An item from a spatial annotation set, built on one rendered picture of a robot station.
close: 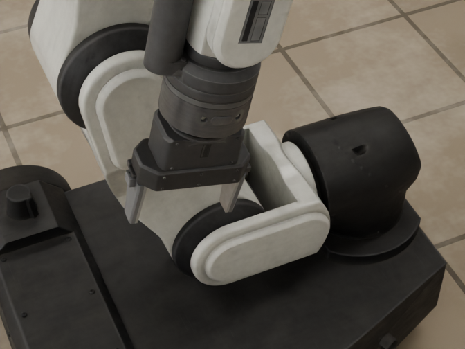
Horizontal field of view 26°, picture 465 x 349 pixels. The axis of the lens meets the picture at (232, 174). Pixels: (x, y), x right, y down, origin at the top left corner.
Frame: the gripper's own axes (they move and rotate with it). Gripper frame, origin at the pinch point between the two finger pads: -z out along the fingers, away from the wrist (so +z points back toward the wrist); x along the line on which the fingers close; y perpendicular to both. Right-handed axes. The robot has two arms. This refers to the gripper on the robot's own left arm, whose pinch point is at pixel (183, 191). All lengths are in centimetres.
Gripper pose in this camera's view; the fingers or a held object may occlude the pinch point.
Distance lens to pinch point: 105.7
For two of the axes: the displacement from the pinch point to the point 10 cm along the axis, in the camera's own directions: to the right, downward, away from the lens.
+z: 2.0, -7.4, -6.5
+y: 3.5, 6.7, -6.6
